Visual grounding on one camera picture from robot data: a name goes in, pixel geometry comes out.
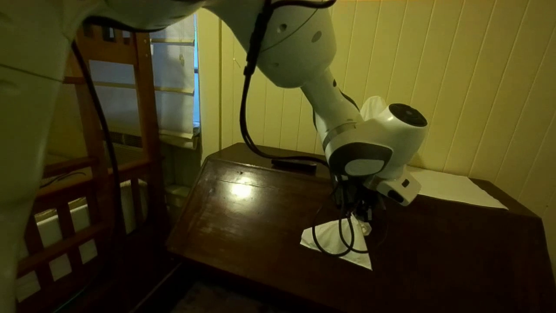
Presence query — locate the thick black base cable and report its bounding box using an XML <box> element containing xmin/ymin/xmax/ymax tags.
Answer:
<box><xmin>67</xmin><ymin>39</ymin><xmax>125</xmax><ymax>249</ymax></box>

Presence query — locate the dark wooden desk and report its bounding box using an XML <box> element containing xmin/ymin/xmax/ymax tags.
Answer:
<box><xmin>167</xmin><ymin>141</ymin><xmax>556</xmax><ymax>313</ymax></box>

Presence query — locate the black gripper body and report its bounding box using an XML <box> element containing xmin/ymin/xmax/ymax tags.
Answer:
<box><xmin>330</xmin><ymin>176</ymin><xmax>385</xmax><ymax>225</ymax></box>

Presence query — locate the white paper sheet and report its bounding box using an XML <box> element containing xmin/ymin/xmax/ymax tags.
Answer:
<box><xmin>405</xmin><ymin>166</ymin><xmax>511</xmax><ymax>211</ymax></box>

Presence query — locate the black remote control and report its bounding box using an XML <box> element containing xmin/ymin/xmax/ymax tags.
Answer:
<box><xmin>271</xmin><ymin>159</ymin><xmax>319</xmax><ymax>174</ymax></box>

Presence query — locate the white tissue square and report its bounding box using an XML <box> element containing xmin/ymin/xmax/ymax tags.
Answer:
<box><xmin>297</xmin><ymin>216</ymin><xmax>375</xmax><ymax>272</ymax></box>

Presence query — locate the white window blind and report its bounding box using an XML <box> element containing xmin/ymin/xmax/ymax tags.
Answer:
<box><xmin>85</xmin><ymin>14</ymin><xmax>203</xmax><ymax>143</ymax></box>

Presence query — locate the white tissue in box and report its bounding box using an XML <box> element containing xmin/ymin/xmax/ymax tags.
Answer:
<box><xmin>358</xmin><ymin>94</ymin><xmax>391</xmax><ymax>122</ymax></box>

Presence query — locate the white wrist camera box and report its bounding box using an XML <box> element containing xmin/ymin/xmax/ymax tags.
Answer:
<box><xmin>373</xmin><ymin>173</ymin><xmax>422</xmax><ymax>209</ymax></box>

